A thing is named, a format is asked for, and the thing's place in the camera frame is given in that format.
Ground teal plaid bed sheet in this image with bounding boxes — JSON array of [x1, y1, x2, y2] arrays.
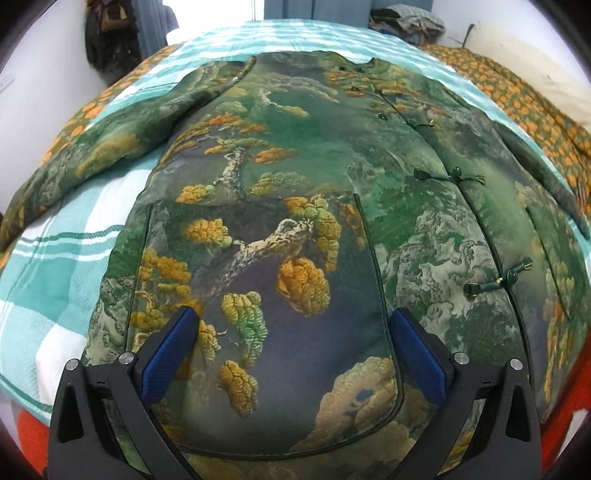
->
[[0, 18, 591, 425]]

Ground orange floral bed sheet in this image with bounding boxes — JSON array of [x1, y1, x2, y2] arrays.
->
[[46, 44, 181, 158]]

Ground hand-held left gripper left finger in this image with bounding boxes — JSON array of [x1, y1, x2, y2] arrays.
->
[[48, 305, 204, 480]]

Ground narrow blue curtain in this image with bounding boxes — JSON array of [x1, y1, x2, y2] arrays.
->
[[136, 0, 178, 61]]

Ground hanging coats on wall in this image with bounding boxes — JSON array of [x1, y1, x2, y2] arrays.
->
[[85, 0, 139, 84]]

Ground green landscape print jacket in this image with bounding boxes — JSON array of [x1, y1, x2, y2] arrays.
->
[[0, 51, 589, 480]]

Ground orange cloth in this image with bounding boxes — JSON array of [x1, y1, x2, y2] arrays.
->
[[14, 397, 587, 476]]

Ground pile of folded clothes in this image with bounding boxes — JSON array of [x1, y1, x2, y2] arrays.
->
[[369, 4, 446, 47]]

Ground wide blue curtain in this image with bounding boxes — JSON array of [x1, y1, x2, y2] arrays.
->
[[265, 0, 372, 26]]

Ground cream pillow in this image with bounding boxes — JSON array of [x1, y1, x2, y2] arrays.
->
[[464, 21, 591, 121]]

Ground orange floral duvet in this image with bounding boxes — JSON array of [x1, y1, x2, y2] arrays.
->
[[425, 44, 591, 185]]

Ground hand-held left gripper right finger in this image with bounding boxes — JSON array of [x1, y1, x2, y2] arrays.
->
[[389, 307, 542, 480]]

